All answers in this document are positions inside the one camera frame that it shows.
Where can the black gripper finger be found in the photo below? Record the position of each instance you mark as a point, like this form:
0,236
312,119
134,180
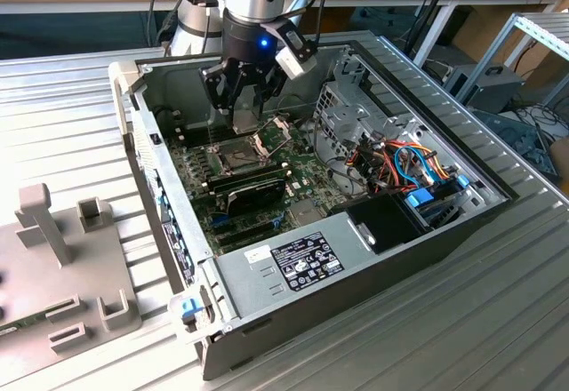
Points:
215,89
266,84

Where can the silver square CPU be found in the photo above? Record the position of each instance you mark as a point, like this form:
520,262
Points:
245,121

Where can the thin metal locking lever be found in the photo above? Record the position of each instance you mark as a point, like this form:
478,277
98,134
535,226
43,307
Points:
208,131

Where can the square CPU socket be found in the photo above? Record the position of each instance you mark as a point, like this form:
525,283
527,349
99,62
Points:
238,157

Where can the black RAM slot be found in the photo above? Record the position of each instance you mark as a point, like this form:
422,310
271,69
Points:
231,186
242,171
202,129
246,179
206,138
244,175
204,133
200,125

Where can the silver metal disk bay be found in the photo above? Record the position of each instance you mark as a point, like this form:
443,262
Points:
344,115

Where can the green motherboard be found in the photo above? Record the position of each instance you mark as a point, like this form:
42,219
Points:
311,177

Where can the black graphics card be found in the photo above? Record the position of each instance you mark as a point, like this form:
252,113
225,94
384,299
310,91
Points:
253,197

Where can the blue expansion slot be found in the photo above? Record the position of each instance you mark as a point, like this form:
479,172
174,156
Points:
220,220

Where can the grey chipset heatsink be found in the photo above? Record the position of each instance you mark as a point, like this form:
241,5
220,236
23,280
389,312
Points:
304,213

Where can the black expansion slot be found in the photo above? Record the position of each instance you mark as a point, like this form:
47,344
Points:
246,238
244,227

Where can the hard disk in blue carrier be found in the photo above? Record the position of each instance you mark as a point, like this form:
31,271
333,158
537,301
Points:
420,198

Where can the silver power supply unit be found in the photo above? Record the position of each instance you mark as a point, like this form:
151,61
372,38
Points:
258,284

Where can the large brown cardboard box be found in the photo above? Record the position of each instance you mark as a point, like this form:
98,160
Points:
480,26

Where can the blue plastic case latch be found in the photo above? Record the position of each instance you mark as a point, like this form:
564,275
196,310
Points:
188,308

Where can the dark grey equipment box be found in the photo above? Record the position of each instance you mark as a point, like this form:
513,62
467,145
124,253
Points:
489,91

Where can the open black PC case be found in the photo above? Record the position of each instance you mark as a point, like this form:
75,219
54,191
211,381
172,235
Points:
355,302

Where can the grey parts rack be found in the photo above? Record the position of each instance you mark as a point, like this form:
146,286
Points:
44,275

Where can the green RAM stick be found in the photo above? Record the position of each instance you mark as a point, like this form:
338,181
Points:
22,322

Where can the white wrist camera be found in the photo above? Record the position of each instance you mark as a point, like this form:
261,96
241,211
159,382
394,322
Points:
295,64

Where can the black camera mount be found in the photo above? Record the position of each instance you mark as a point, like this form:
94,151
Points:
289,37

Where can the aluminium profile frame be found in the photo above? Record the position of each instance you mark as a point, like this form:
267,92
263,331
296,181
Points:
540,31

